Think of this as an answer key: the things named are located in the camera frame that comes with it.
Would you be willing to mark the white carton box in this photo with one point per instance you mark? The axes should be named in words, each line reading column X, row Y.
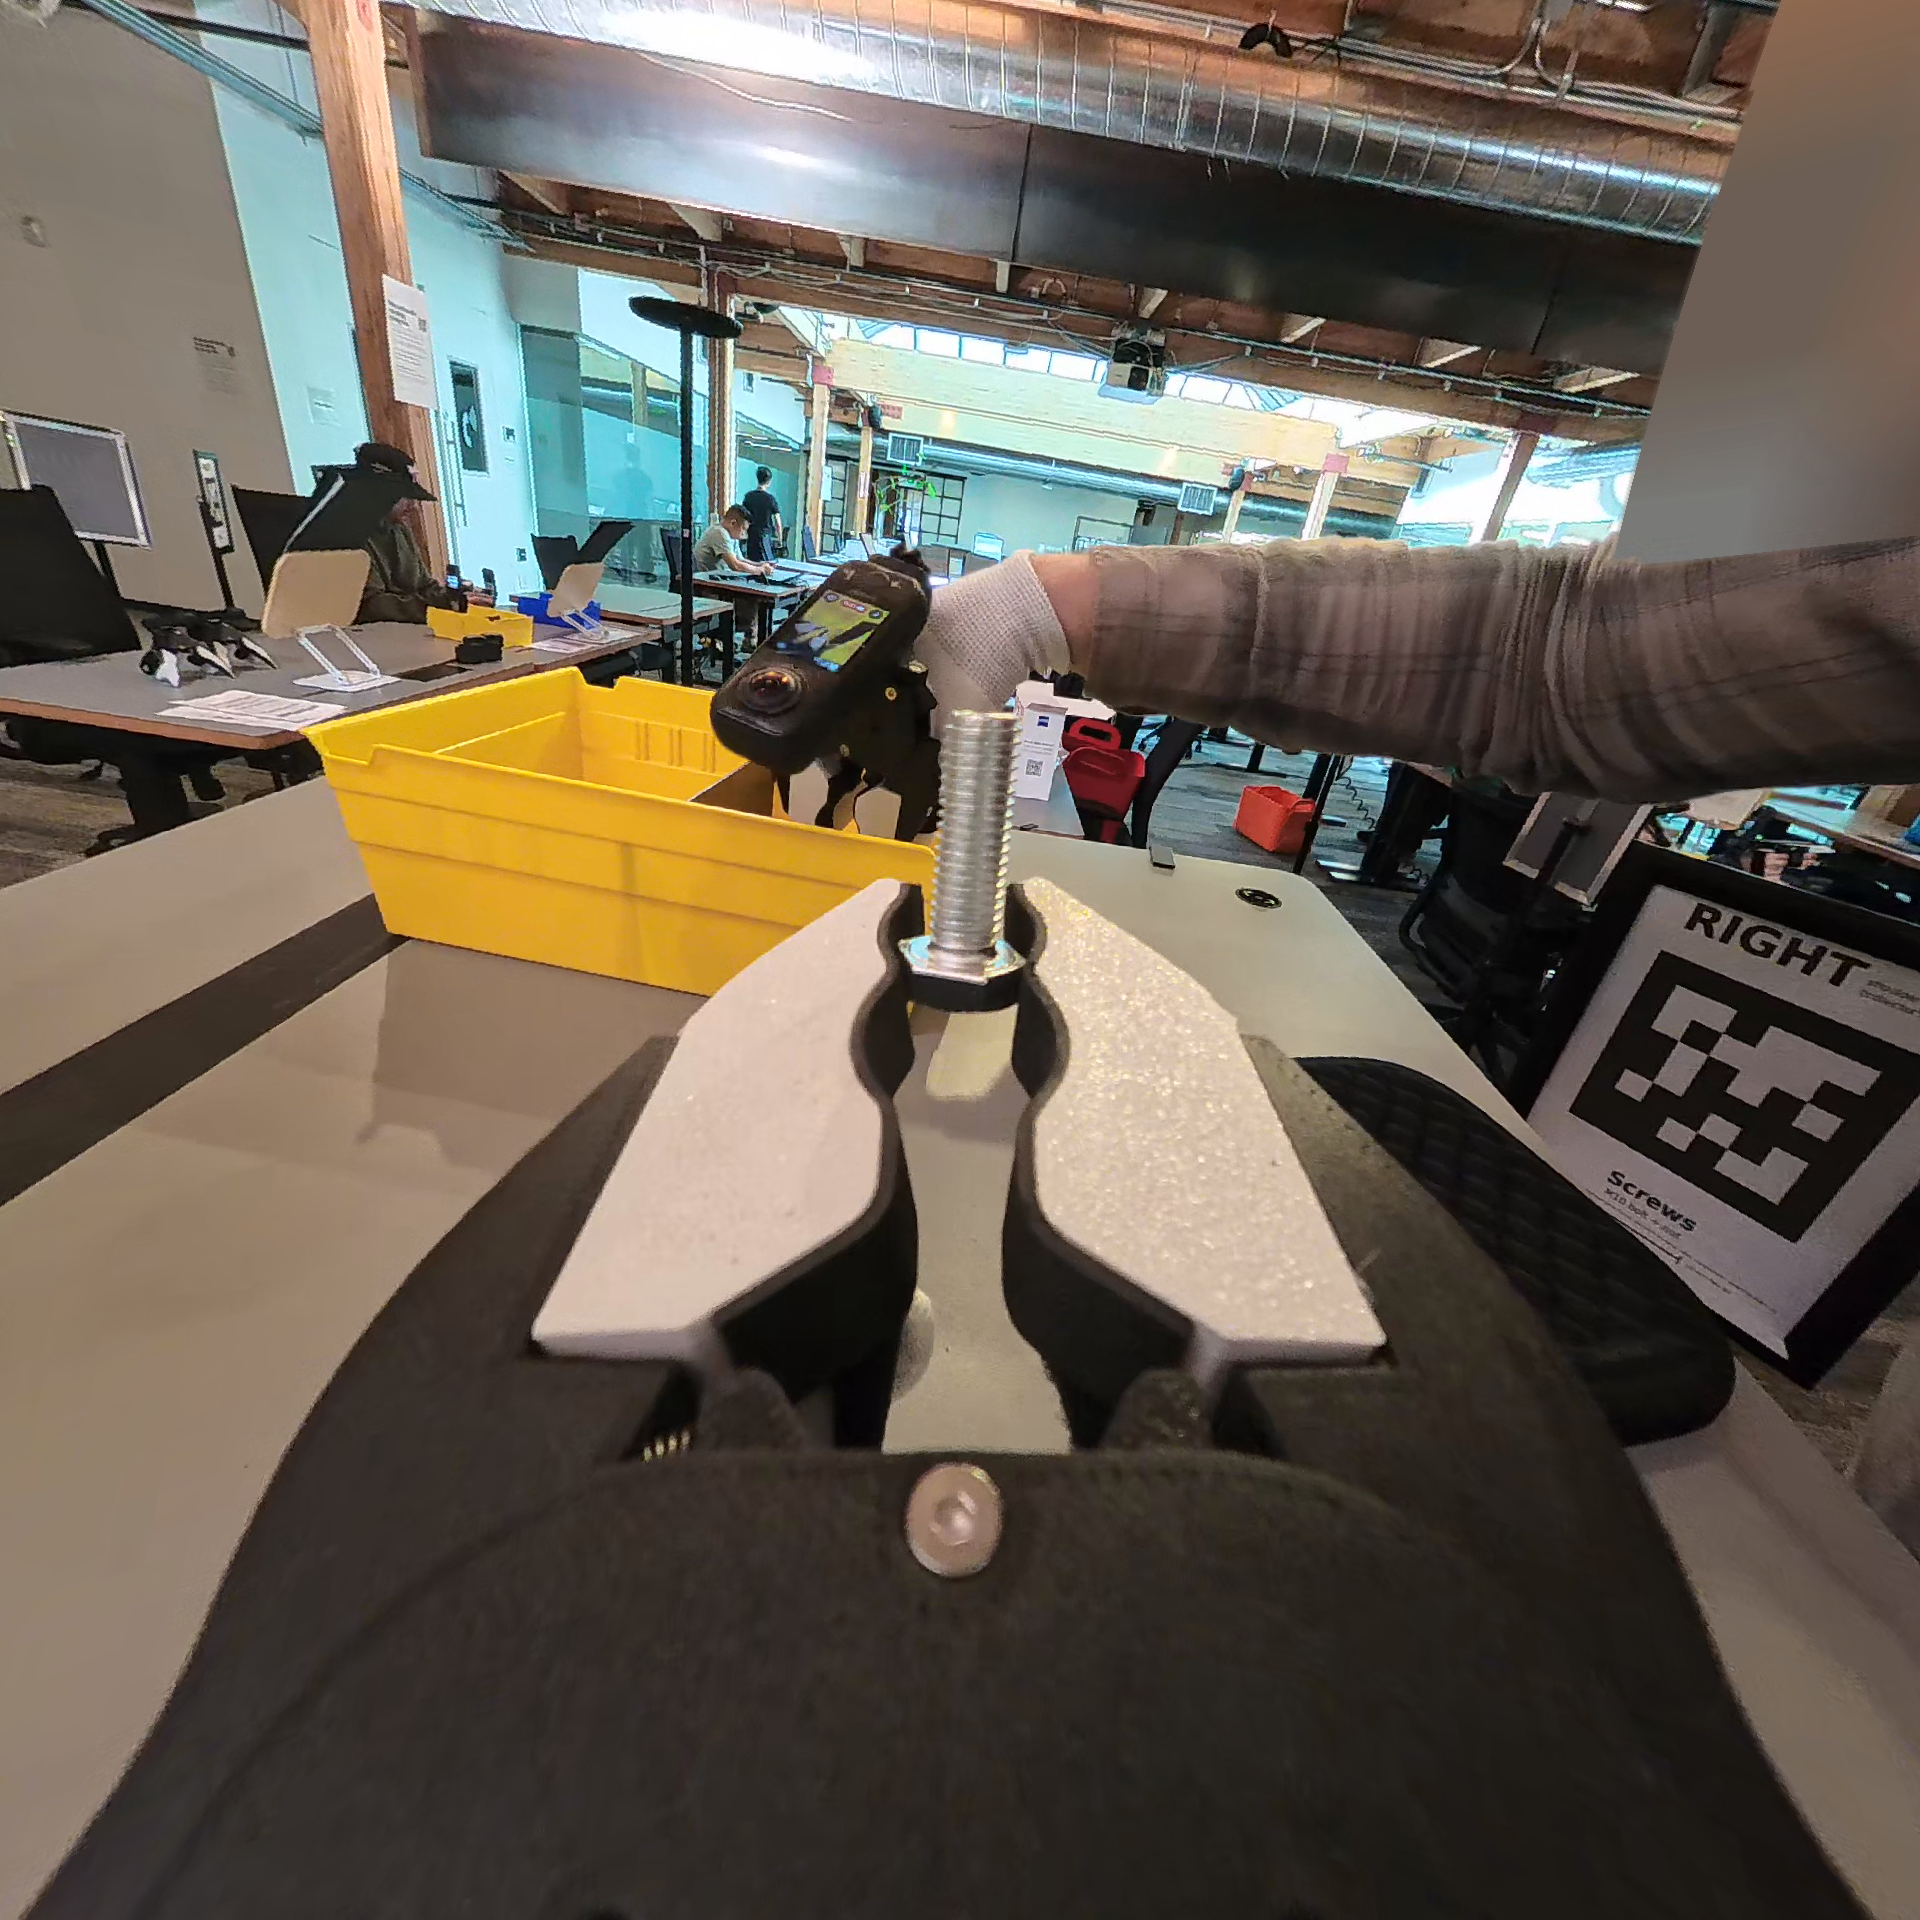
column 1047, row 747

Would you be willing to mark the blue box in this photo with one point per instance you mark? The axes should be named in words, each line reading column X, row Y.
column 554, row 609

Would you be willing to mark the person's right hand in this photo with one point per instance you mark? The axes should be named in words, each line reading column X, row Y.
column 994, row 632

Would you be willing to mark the silver hex nut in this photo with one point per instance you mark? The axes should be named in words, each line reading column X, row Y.
column 968, row 960

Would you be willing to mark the silver hex bolt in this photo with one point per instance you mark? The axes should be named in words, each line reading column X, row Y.
column 971, row 826

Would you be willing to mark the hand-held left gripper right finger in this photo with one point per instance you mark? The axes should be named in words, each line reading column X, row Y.
column 1184, row 1174

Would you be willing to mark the black framed sign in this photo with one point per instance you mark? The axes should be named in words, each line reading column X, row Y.
column 1740, row 1096

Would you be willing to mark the person's right forearm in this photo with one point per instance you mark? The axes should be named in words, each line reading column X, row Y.
column 1501, row 662

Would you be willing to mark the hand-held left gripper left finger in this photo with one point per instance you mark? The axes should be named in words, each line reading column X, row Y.
column 737, row 1174

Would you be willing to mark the background office desk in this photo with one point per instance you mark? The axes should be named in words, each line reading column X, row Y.
column 270, row 699

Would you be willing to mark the yellow plastic bin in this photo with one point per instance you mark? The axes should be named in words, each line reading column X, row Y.
column 510, row 839

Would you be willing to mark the red bin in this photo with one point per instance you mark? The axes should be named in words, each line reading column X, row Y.
column 1277, row 817

